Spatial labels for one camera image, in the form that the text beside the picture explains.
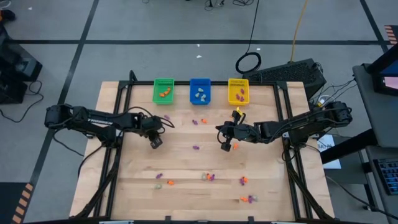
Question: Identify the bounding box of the black equipment rack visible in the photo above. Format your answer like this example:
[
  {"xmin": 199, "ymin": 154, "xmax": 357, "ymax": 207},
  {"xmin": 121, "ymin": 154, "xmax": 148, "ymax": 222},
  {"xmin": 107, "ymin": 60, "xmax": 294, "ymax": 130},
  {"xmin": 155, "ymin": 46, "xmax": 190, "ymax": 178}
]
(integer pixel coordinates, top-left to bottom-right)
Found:
[{"xmin": 0, "ymin": 26, "xmax": 44, "ymax": 105}]

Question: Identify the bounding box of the black orange striped mat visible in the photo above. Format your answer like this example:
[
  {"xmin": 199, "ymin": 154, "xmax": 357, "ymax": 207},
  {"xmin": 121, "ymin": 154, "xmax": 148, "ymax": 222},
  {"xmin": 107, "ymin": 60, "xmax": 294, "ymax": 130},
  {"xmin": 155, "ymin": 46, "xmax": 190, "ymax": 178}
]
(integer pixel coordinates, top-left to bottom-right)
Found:
[
  {"xmin": 0, "ymin": 182, "xmax": 34, "ymax": 224},
  {"xmin": 384, "ymin": 24, "xmax": 398, "ymax": 46}
]

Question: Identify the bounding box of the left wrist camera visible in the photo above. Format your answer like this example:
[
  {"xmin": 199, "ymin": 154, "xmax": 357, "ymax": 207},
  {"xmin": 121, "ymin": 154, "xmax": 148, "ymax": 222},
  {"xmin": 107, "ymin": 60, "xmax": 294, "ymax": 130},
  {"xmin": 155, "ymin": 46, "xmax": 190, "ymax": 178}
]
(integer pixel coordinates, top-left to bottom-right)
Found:
[{"xmin": 149, "ymin": 136, "xmax": 164, "ymax": 150}]

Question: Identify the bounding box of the yellow hanging cable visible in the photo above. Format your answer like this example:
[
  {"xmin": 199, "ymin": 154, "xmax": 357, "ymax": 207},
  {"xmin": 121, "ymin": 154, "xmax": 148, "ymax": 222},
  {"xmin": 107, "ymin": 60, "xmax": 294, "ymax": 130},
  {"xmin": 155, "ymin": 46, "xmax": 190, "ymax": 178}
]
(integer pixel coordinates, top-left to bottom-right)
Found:
[{"xmin": 289, "ymin": 0, "xmax": 310, "ymax": 62}]

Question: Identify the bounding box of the yellow plastic basket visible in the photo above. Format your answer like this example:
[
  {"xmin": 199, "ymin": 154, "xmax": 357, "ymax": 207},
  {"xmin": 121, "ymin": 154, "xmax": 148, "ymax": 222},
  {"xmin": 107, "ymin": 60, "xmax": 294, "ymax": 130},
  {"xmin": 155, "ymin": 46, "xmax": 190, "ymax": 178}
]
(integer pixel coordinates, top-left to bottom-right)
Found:
[{"xmin": 228, "ymin": 78, "xmax": 250, "ymax": 106}]

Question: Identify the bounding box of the white paper sign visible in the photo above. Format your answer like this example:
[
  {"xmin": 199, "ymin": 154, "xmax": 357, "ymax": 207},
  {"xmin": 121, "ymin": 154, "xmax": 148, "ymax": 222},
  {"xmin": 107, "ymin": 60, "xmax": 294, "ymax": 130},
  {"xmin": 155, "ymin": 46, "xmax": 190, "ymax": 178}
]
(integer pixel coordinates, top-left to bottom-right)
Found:
[{"xmin": 317, "ymin": 134, "xmax": 342, "ymax": 170}]

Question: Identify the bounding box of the computer monitor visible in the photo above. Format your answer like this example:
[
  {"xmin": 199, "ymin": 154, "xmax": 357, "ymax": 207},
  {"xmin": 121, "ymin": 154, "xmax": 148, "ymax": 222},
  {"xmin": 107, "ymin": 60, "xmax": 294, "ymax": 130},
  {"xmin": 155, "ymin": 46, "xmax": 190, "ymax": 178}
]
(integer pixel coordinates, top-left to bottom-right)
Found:
[{"xmin": 368, "ymin": 43, "xmax": 398, "ymax": 96}]

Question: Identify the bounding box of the black desk leg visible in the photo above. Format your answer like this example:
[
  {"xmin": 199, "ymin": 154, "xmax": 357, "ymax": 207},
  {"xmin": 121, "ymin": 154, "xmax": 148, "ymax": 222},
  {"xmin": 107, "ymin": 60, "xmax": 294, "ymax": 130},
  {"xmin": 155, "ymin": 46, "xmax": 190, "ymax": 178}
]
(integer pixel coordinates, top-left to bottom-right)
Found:
[{"xmin": 320, "ymin": 129, "xmax": 379, "ymax": 165}]

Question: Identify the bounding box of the blue plastic basket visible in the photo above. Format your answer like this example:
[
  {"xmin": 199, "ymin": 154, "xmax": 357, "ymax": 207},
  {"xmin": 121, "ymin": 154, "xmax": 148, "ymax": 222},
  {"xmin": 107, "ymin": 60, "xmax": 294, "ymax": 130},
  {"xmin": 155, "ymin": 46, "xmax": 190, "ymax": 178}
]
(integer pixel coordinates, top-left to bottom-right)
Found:
[{"xmin": 189, "ymin": 78, "xmax": 212, "ymax": 105}]

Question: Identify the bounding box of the black hanging cable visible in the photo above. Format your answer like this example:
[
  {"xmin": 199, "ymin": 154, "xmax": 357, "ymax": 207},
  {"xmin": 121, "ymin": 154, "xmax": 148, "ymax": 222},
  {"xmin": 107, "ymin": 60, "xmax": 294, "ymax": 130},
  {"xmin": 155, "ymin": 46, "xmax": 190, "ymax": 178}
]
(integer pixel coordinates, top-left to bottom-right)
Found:
[{"xmin": 234, "ymin": 0, "xmax": 262, "ymax": 75}]

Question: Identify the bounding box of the black keyboard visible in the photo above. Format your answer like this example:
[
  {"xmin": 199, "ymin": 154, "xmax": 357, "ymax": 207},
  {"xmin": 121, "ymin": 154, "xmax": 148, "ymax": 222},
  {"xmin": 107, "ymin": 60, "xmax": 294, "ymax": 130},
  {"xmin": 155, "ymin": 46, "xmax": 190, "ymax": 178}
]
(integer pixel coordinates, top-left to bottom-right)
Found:
[{"xmin": 373, "ymin": 157, "xmax": 398, "ymax": 196}]

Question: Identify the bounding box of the dark grey desk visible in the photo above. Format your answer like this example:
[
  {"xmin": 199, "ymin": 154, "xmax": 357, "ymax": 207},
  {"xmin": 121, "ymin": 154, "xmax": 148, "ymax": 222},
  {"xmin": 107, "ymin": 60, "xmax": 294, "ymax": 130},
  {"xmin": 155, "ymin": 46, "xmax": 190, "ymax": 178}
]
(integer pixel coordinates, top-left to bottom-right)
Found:
[{"xmin": 352, "ymin": 63, "xmax": 398, "ymax": 149}]

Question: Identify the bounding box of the green plastic basket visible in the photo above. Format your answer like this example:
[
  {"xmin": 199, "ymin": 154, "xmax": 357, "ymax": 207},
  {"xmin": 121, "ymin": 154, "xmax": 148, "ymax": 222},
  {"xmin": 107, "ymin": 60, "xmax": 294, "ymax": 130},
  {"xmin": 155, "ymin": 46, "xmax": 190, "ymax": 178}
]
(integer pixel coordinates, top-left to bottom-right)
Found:
[{"xmin": 152, "ymin": 78, "xmax": 175, "ymax": 105}]

